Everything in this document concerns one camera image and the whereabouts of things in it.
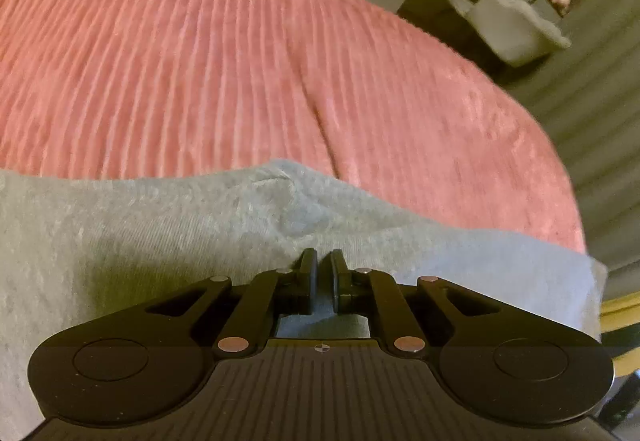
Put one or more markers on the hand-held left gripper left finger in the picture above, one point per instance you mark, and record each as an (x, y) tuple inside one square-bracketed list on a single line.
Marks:
[(309, 277)]

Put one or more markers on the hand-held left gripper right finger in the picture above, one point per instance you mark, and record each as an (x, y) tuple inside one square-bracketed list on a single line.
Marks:
[(334, 277)]

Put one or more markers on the grey sweat pants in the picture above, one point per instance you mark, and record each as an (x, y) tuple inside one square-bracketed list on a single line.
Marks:
[(165, 241)]

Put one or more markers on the pink ribbed blanket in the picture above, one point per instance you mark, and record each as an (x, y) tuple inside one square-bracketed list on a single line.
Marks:
[(200, 61)]

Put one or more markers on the white scalloped chair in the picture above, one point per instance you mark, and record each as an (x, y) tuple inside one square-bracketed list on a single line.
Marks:
[(515, 33)]

